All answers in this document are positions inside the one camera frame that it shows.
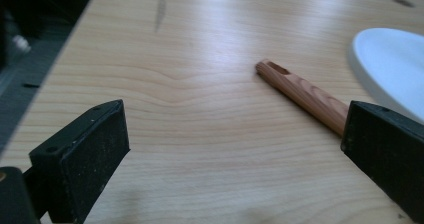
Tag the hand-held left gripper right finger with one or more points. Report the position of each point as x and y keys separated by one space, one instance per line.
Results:
x=386 y=144

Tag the white utensil rack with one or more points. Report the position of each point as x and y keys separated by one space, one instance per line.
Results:
x=393 y=67

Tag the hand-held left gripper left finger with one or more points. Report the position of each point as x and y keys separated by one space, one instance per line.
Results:
x=83 y=157

